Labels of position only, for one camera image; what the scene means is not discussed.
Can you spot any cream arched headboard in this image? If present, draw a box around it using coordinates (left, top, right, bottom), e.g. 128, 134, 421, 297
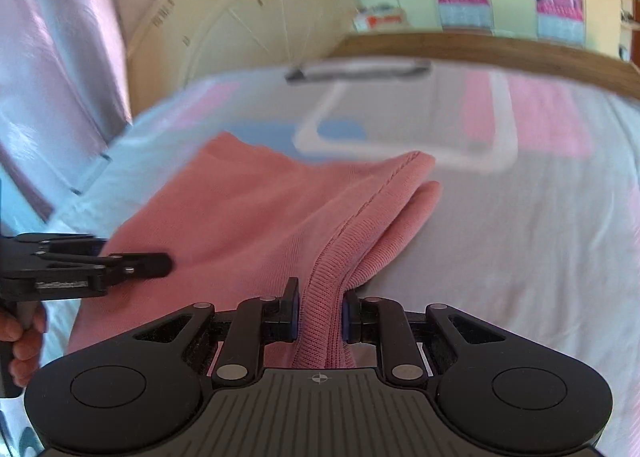
125, 0, 361, 103

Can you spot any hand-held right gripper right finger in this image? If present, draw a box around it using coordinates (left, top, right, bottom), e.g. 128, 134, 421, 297
342, 289, 506, 383

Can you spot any cream corner shelf unit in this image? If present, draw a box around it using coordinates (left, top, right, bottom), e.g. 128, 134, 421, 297
617, 0, 640, 60

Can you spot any pastel patterned bedsheet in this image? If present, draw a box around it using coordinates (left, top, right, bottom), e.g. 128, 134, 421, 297
0, 62, 640, 457

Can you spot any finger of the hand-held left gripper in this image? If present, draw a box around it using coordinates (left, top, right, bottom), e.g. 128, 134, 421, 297
100, 253, 173, 283

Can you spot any pink curtain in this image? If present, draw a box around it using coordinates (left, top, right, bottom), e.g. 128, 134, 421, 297
0, 0, 133, 225

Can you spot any wooden bed frame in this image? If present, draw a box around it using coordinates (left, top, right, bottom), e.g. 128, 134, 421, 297
327, 31, 640, 100

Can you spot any stack of books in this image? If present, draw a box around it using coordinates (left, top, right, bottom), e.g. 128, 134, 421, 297
354, 4, 407, 32

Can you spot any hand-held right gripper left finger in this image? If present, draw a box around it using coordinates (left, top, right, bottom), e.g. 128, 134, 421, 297
132, 278, 301, 388

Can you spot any pink knit sweater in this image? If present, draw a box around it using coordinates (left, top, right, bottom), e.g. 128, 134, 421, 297
67, 132, 443, 370

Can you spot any person's left hand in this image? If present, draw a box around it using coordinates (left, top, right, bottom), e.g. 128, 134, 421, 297
0, 308, 47, 388

